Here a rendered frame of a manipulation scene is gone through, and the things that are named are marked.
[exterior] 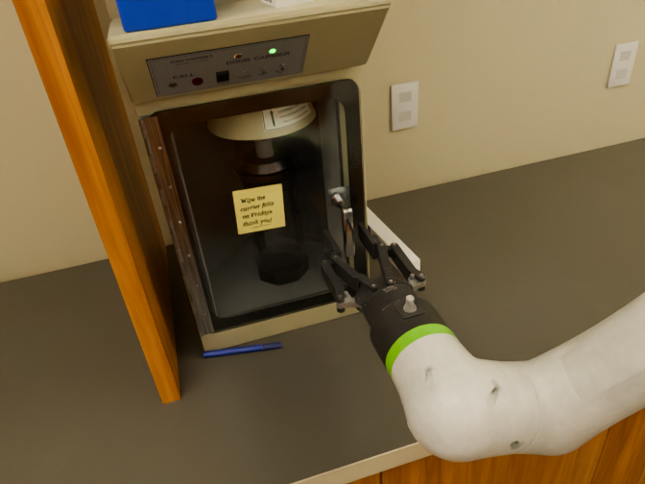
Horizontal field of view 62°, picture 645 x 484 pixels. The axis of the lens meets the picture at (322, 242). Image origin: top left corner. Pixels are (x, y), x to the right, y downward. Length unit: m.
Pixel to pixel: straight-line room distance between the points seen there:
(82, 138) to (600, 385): 0.62
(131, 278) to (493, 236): 0.79
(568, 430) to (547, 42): 1.08
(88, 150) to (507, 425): 0.56
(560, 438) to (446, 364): 0.15
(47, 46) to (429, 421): 0.56
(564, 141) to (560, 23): 0.34
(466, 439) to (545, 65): 1.14
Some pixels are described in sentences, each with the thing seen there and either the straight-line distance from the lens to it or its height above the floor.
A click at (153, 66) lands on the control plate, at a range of 0.67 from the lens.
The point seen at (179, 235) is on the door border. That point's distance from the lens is 0.84.
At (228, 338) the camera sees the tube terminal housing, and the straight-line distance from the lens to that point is 0.99.
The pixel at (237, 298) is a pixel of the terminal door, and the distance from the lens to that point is 0.92.
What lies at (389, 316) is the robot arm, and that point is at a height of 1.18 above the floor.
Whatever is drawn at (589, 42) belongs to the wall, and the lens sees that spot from 1.61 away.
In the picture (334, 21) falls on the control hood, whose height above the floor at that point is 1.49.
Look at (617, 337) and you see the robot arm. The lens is 0.59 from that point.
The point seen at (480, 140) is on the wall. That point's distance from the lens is 1.51.
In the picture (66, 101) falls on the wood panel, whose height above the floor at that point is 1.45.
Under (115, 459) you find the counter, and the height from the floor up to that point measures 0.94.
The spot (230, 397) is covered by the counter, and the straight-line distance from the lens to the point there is 0.92.
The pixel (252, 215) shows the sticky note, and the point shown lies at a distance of 0.84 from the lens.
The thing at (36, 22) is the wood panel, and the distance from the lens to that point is 0.67.
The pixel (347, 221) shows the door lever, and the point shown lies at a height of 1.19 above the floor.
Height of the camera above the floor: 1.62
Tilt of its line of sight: 34 degrees down
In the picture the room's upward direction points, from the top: 6 degrees counter-clockwise
